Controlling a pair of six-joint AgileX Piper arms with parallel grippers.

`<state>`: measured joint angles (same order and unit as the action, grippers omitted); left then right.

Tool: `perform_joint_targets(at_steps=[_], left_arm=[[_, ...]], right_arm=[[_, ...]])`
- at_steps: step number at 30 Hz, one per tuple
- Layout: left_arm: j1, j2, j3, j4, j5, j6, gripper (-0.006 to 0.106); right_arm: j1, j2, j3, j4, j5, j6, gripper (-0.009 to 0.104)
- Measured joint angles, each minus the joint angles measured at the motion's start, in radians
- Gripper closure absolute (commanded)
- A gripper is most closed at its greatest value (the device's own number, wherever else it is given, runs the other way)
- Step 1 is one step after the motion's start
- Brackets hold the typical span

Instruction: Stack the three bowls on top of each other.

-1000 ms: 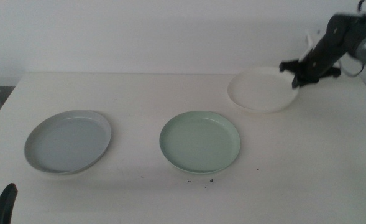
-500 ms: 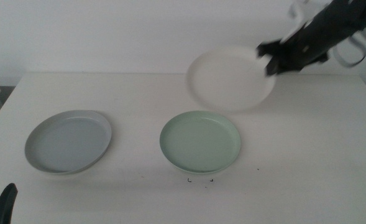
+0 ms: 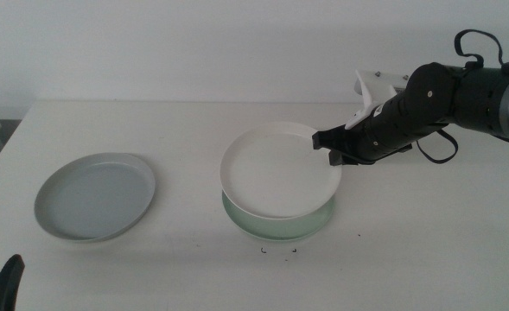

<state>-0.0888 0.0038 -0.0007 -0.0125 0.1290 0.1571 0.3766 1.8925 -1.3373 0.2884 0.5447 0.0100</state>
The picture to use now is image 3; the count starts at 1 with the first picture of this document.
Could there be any white shallow bowl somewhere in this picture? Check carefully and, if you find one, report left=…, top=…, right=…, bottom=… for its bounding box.
left=219, top=121, right=343, bottom=220

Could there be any pale green shallow bowl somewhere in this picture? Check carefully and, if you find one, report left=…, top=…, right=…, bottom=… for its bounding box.
left=221, top=189, right=336, bottom=242

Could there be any grey shallow bowl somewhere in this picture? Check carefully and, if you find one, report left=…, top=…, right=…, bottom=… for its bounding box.
left=34, top=152, right=156, bottom=243

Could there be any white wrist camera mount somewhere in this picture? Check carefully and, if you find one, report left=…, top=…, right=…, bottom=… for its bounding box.
left=344, top=69, right=410, bottom=130

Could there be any black cable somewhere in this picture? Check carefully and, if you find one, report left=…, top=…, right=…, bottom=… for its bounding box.
left=416, top=128, right=460, bottom=165
left=454, top=29, right=506, bottom=67

